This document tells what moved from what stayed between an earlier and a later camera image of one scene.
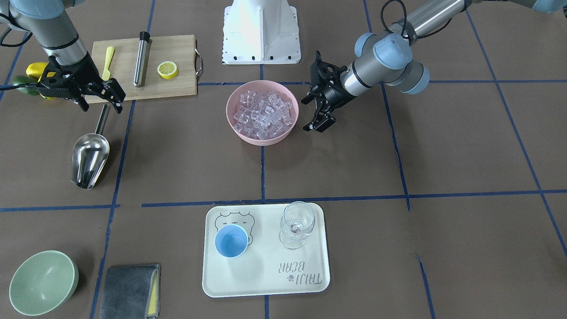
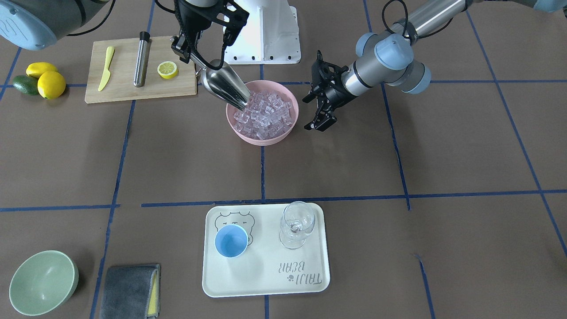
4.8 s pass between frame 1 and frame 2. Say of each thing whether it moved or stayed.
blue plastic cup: stayed
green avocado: stayed
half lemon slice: stayed
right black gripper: moved
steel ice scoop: moved
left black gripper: stayed
